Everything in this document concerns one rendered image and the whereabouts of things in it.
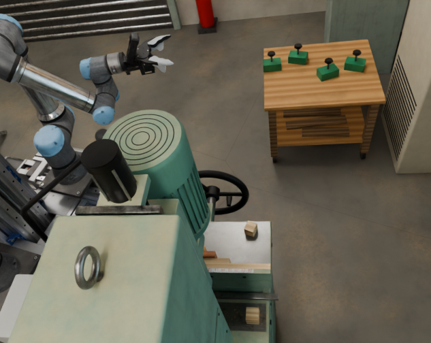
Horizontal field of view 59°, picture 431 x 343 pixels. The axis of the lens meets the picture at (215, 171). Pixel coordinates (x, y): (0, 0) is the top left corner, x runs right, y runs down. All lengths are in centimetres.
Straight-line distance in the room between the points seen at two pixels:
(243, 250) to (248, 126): 170
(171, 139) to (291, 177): 184
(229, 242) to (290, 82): 131
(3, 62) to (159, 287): 103
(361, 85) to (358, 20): 75
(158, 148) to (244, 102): 234
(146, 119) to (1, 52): 73
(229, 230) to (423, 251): 134
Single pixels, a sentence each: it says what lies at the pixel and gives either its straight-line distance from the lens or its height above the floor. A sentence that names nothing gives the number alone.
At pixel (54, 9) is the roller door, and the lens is 437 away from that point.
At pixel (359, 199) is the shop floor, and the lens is 246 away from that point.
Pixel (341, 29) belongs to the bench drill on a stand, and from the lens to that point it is 300.
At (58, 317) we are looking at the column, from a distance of 61.
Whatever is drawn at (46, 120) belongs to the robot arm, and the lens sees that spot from 169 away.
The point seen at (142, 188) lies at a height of 152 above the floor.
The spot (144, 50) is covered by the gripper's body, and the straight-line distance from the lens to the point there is 149.
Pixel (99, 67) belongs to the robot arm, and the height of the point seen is 124.
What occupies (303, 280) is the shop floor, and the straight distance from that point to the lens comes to 218.
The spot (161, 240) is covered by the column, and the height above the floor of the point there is 152.
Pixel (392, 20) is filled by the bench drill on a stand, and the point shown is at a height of 45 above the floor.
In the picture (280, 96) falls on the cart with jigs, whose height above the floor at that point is 53.
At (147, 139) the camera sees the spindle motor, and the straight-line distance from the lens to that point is 75.
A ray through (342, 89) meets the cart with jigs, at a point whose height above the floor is 53.
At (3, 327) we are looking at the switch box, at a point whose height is 148.
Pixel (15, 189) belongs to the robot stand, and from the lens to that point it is 166.
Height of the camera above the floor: 202
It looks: 51 degrees down
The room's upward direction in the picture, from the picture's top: 14 degrees counter-clockwise
